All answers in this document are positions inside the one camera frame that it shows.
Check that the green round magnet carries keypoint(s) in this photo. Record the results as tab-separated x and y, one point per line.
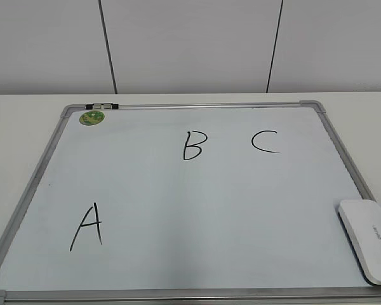
91	118

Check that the black silver hanging clip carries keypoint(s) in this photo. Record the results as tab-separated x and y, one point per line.
101	106

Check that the white whiteboard with aluminium frame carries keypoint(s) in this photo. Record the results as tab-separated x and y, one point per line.
192	203

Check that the white whiteboard eraser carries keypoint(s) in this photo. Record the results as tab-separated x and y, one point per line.
362	222

